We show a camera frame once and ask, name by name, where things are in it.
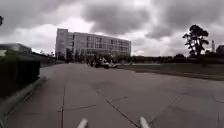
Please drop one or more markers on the row of parked scooters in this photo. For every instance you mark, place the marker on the row of parked scooters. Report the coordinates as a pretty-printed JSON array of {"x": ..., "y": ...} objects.
[{"x": 101, "y": 62}]

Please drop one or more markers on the grey concrete slab pavement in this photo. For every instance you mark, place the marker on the grey concrete slab pavement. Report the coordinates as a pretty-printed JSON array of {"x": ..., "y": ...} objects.
[{"x": 100, "y": 86}]

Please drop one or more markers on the large white multi-storey building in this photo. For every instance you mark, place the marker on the large white multi-storey building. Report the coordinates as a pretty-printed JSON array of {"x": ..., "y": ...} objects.
[{"x": 93, "y": 43}]

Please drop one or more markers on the distant row of trees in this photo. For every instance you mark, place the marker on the distant row of trees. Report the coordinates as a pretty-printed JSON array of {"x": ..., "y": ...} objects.
[{"x": 173, "y": 59}]

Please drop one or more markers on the grass strip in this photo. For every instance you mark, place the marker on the grass strip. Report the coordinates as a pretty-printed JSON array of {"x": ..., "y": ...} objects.
[{"x": 176, "y": 69}]

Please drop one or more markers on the robot's own part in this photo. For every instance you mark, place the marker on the robot's own part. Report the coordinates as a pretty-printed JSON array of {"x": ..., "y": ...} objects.
[
  {"x": 144, "y": 123},
  {"x": 82, "y": 123}
]

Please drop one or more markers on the tall dark tree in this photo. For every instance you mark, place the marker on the tall dark tree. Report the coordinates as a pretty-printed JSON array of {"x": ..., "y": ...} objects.
[{"x": 196, "y": 38}]

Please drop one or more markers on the dark hedge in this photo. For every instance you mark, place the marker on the dark hedge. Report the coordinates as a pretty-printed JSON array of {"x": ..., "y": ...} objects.
[{"x": 16, "y": 70}]

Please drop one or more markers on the low grey building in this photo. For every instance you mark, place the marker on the low grey building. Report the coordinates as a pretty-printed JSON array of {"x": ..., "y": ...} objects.
[{"x": 15, "y": 47}]

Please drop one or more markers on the grey concrete kerb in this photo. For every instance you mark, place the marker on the grey concrete kerb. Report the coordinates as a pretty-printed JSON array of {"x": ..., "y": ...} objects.
[{"x": 15, "y": 98}]

